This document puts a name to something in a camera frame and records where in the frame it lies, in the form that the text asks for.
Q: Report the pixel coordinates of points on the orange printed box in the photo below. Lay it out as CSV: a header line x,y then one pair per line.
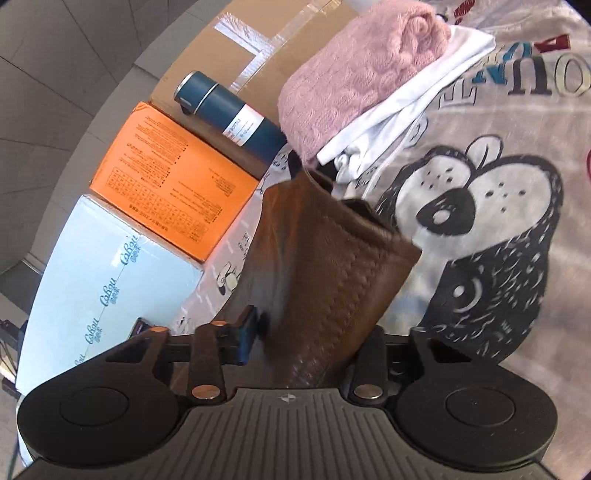
x,y
152,184

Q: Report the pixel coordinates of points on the brown cardboard box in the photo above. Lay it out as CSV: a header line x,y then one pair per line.
x,y
286,46

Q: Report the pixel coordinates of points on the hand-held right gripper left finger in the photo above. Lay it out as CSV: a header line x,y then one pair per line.
x,y
248,337

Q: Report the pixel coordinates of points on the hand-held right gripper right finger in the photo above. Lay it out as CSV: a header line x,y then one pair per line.
x,y
369,364

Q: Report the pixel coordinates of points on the light blue printed carton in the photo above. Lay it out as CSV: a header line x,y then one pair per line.
x,y
92,277

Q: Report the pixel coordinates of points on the brown leather pouch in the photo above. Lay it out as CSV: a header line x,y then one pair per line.
x,y
323,277

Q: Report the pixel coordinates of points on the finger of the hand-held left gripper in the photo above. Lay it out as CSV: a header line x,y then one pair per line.
x,y
364,211

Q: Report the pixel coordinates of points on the grey cartoon printed bed sheet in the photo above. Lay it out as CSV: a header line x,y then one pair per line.
x,y
531,120

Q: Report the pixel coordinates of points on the pink knitted garment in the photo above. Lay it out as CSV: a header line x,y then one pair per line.
x,y
360,78

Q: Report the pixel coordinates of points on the white garment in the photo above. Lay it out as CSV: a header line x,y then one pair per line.
x,y
443,60

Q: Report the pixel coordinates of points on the dark blue vacuum bottle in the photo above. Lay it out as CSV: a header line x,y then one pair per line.
x,y
212,104

